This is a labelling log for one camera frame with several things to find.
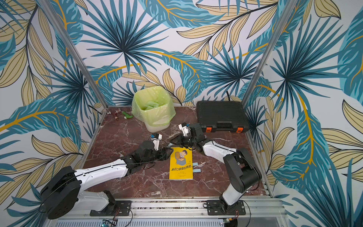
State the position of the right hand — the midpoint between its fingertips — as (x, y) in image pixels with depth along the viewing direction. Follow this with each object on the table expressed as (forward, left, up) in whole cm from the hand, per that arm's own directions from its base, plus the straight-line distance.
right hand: (170, 141), depth 84 cm
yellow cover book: (-10, -6, -12) cm, 17 cm away
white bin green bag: (+29, +12, +1) cm, 31 cm away
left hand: (-7, 0, -1) cm, 7 cm away
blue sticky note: (-9, -15, -12) cm, 22 cm away
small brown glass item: (+32, +44, -12) cm, 56 cm away
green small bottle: (+30, +35, -10) cm, 47 cm away
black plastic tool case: (+25, -38, -8) cm, 46 cm away
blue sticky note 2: (-13, -16, -13) cm, 24 cm away
